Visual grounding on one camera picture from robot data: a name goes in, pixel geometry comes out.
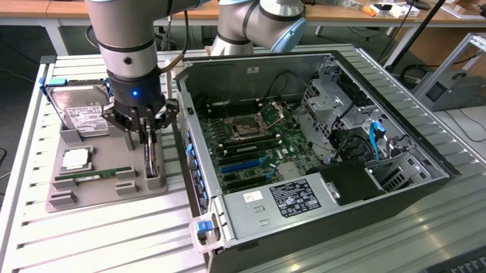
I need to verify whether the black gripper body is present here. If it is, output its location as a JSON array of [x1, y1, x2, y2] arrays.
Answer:
[[105, 66, 169, 111]]

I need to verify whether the graphics card with black cooler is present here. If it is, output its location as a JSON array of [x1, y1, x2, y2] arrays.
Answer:
[[140, 118, 163, 181]]

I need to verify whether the hard disk in blue caddy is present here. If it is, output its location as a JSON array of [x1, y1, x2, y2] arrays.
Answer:
[[38, 76, 115, 139]]

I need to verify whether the grey parts rack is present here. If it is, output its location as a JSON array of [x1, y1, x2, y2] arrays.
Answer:
[[44, 113, 171, 214]]

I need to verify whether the silver CPU chip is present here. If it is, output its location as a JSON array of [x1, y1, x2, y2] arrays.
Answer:
[[61, 149, 92, 169]]

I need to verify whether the black RAM slot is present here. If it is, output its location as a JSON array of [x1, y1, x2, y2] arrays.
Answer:
[[207, 100, 261, 112], [208, 105, 263, 117], [220, 133, 279, 147], [207, 102, 263, 115], [223, 138, 281, 154], [221, 135, 280, 150]]

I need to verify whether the CPU socket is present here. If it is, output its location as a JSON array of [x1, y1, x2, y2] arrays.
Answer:
[[225, 115, 267, 140]]

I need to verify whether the black expansion slot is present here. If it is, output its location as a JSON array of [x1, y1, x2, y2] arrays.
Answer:
[[224, 169, 268, 183], [227, 176, 271, 192], [217, 152, 267, 166]]

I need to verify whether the blue expansion slot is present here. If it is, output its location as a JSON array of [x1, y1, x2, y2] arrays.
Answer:
[[219, 158, 268, 173]]

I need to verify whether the metal socket cover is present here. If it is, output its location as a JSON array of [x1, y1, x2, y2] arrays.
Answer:
[[256, 100, 285, 126]]

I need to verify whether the green motherboard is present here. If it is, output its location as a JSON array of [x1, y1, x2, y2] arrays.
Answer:
[[195, 98, 316, 195]]

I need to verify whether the silver chipset heatsink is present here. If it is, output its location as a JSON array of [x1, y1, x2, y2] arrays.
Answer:
[[275, 163, 301, 180]]

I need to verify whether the wooden desk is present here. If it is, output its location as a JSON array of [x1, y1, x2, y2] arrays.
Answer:
[[0, 0, 221, 56], [305, 0, 486, 38]]

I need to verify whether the silver disk bay cage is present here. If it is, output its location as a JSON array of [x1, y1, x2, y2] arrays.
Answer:
[[299, 78, 380, 143]]

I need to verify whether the grey power supply unit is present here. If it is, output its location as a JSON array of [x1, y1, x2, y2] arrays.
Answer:
[[221, 172, 340, 249]]

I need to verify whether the black plastic shroud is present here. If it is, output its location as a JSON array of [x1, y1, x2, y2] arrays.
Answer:
[[305, 162, 387, 207]]

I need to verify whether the black open PC case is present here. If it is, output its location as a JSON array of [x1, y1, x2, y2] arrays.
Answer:
[[163, 50, 462, 273]]

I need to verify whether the perforated metal disk bay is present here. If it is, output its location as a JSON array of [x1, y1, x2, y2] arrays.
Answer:
[[363, 152, 450, 195]]

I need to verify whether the black white small device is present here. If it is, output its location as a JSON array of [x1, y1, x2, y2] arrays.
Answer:
[[370, 3, 392, 17]]

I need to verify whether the white box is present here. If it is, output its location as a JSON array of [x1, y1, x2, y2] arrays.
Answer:
[[387, 5, 420, 19]]

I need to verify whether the black tripod pole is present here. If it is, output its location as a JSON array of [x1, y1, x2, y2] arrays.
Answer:
[[383, 0, 448, 73]]

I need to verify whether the grey machine housing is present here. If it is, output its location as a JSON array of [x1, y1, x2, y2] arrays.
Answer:
[[412, 71, 486, 112]]

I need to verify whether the black keyboard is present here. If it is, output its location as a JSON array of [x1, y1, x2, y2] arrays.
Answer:
[[424, 250, 486, 273]]

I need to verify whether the grey corner bracket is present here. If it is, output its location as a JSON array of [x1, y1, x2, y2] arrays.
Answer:
[[165, 58, 193, 83]]

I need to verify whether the sleeved robot cable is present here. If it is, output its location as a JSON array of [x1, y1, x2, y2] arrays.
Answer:
[[157, 10, 189, 75]]

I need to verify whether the clear corner bracket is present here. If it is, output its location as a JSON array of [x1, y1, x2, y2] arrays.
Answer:
[[188, 214, 224, 254]]

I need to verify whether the black wire bundle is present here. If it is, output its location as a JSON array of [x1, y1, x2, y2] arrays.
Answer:
[[328, 132, 375, 164]]

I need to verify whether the blue wire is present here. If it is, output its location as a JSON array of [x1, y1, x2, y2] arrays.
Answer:
[[367, 121, 387, 163]]

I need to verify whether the aluminium profile frame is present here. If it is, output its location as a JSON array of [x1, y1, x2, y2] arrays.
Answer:
[[411, 32, 486, 96]]

